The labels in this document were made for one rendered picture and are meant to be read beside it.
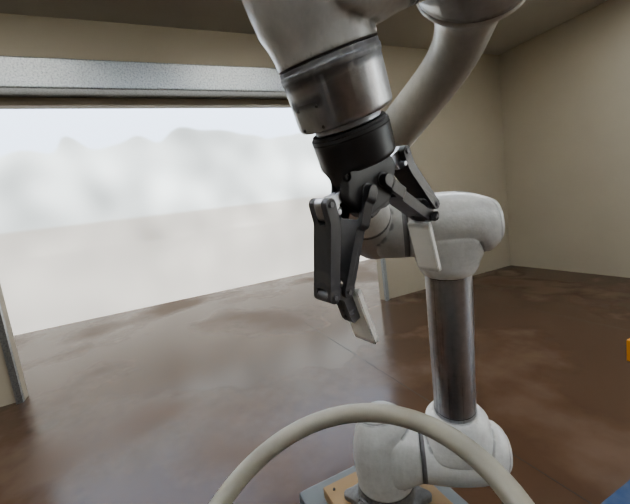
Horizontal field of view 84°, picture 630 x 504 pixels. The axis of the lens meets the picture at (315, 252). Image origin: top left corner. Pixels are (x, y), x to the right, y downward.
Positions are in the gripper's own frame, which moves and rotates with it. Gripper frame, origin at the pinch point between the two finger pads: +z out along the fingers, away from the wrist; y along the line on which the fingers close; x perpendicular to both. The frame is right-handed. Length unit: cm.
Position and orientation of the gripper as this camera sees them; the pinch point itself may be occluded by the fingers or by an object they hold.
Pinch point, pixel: (398, 293)
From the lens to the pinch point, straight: 42.6
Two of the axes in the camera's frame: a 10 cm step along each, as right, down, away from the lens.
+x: 6.5, 1.1, -7.5
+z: 3.4, 8.4, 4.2
